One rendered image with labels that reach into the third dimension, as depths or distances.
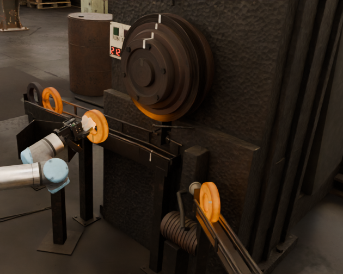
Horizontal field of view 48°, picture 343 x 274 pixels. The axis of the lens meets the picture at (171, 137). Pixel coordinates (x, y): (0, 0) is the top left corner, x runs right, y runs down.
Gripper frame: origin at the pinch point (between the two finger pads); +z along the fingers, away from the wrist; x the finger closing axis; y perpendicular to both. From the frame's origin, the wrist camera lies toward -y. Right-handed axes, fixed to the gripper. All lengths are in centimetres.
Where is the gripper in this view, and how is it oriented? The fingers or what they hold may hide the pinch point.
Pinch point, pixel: (95, 122)
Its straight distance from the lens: 184.3
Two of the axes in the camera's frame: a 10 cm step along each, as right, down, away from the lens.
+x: -7.5, -3.4, 5.8
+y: -1.1, -7.9, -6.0
